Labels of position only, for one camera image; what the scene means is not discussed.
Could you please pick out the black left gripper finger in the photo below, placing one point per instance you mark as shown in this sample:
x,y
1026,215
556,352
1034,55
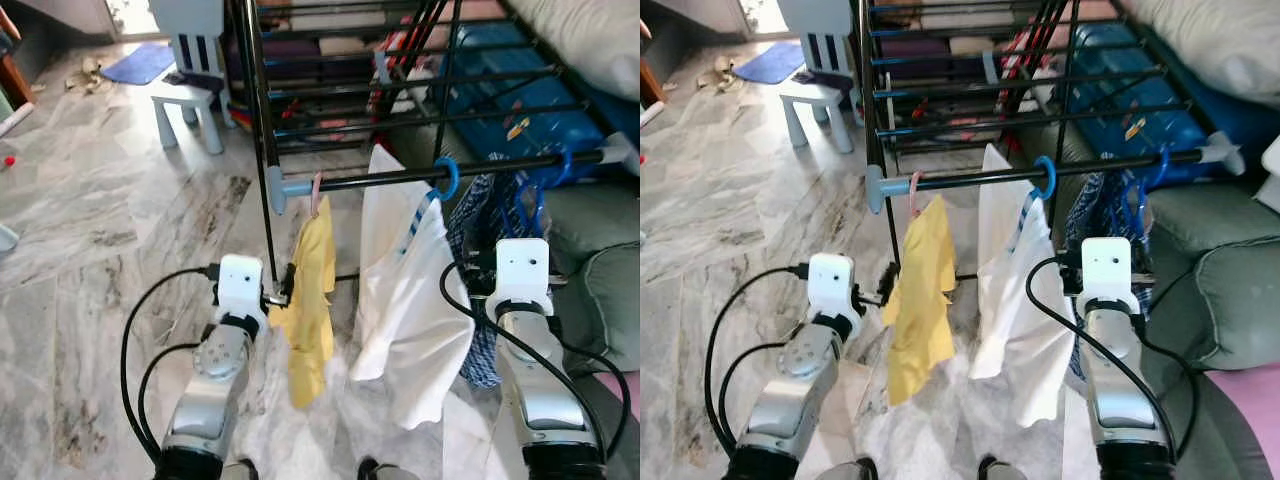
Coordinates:
x,y
289,277
887,277

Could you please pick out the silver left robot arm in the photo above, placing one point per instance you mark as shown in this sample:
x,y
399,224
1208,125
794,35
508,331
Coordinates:
x,y
215,400
800,395

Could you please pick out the pink plastic hanger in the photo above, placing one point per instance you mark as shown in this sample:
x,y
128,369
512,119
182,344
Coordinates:
x,y
317,180
916,180

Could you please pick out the yellow shirt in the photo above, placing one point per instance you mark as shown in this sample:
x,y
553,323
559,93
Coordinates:
x,y
920,300
312,300

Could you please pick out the white shirt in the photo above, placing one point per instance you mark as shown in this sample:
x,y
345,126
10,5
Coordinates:
x,y
1020,310
410,310

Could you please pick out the green leather sofa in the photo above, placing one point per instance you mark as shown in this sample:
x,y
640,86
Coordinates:
x,y
600,290
1230,290

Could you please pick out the black metal drying rack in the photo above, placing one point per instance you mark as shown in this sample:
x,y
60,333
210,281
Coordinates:
x,y
380,178
980,178

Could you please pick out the blue hard suitcase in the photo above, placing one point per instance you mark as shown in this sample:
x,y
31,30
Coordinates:
x,y
1150,125
540,125

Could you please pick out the grey robot left leg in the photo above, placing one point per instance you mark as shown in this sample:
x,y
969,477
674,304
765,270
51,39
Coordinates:
x,y
845,471
240,470

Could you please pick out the grey robot leg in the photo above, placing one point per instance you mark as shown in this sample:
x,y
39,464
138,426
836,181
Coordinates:
x,y
1000,470
385,470
240,470
845,471

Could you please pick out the white plastic child chair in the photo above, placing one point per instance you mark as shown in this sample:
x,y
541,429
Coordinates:
x,y
185,100
812,98

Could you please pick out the grey robot right leg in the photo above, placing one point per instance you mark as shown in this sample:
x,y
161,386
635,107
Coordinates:
x,y
1000,470
385,470

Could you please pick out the white drawer box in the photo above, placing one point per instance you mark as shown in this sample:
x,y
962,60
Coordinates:
x,y
1272,175

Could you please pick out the purple folded cloth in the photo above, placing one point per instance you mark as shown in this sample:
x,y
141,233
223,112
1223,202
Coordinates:
x,y
300,50
915,48

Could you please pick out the white rolled tube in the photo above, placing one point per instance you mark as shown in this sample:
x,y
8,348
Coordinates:
x,y
15,120
650,112

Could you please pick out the blue floor mat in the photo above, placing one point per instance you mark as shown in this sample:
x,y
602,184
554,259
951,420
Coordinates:
x,y
770,63
140,65

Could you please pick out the white pillow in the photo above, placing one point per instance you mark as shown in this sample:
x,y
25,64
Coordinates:
x,y
1220,45
590,40

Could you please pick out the brown wooden furniture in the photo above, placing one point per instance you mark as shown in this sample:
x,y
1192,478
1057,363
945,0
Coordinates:
x,y
12,70
650,75

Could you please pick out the beige crumpled cloth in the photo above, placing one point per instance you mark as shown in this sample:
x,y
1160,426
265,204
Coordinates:
x,y
88,76
718,74

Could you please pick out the pale plastic stool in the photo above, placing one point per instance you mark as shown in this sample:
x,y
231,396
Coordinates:
x,y
6,238

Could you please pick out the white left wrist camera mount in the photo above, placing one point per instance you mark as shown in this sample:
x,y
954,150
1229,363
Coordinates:
x,y
830,285
240,285

